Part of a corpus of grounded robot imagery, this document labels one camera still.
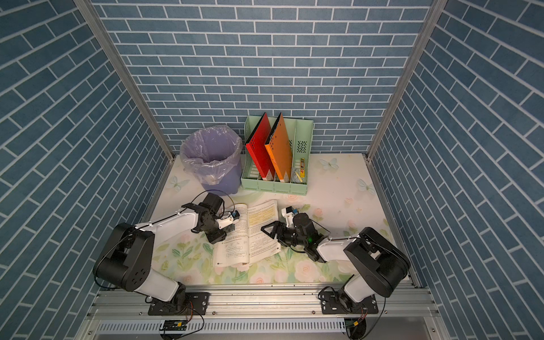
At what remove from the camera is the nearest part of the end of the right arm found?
68cm

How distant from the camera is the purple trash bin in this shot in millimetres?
826

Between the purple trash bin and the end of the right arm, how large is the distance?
28 centimetres
